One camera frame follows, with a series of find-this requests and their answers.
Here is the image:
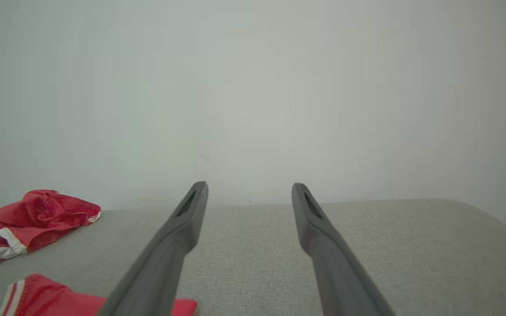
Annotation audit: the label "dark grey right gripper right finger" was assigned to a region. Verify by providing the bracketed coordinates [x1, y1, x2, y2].
[291, 183, 397, 316]

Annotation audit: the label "red and white basketball jersey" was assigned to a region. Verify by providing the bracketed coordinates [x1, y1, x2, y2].
[0, 273, 199, 316]

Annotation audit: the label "red shorts with white stripes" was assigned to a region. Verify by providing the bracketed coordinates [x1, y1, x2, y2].
[0, 189, 101, 273]

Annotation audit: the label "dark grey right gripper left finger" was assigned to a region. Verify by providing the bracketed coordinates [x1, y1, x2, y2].
[97, 181, 209, 316]

